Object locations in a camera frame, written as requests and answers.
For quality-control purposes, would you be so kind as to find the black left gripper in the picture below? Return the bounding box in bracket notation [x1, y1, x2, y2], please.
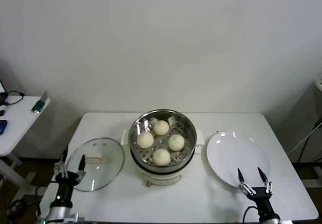
[51, 146, 86, 207]

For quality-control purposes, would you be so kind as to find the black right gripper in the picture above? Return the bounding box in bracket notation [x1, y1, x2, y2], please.
[237, 167, 280, 216]

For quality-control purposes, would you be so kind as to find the glass lid with cream handle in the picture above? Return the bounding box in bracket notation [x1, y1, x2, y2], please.
[65, 137, 126, 192]

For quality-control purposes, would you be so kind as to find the white steamed baozi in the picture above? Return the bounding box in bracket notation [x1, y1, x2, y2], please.
[136, 132, 154, 149]
[168, 134, 186, 152]
[152, 148, 171, 166]
[153, 120, 170, 136]

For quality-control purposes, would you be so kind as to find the perforated steel steamer basket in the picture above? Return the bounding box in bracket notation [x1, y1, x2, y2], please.
[128, 109, 197, 169]

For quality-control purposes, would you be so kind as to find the white round plate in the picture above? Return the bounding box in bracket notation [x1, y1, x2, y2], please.
[206, 130, 271, 190]

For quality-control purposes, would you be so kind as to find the white stand base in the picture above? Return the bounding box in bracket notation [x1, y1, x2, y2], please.
[301, 166, 322, 188]

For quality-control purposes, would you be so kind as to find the white side table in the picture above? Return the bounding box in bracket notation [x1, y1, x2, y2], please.
[0, 96, 51, 197]

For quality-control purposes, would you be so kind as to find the laptop computer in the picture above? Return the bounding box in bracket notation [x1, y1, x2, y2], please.
[0, 80, 7, 104]

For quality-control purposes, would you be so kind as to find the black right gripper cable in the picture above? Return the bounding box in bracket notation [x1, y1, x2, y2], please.
[243, 205, 260, 224]

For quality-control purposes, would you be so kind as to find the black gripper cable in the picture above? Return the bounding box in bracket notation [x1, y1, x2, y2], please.
[243, 205, 260, 224]
[34, 181, 58, 217]

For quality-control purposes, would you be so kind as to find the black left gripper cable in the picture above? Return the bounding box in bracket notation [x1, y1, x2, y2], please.
[34, 181, 58, 217]

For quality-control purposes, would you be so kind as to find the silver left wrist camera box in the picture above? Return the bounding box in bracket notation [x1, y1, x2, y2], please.
[69, 213, 86, 224]

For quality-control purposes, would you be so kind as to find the white hanging cable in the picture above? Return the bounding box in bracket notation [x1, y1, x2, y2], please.
[288, 127, 317, 154]

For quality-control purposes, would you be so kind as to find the black floor cable bundle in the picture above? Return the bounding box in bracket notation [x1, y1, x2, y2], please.
[5, 198, 28, 217]

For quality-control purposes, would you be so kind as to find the green handled metal scraper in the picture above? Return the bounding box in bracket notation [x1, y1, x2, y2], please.
[31, 91, 49, 113]

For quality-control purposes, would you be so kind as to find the black hanging power cable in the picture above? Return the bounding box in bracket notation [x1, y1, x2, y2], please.
[298, 117, 322, 163]

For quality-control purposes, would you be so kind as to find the black looped cable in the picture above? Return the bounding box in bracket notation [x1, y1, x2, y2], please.
[4, 90, 25, 106]

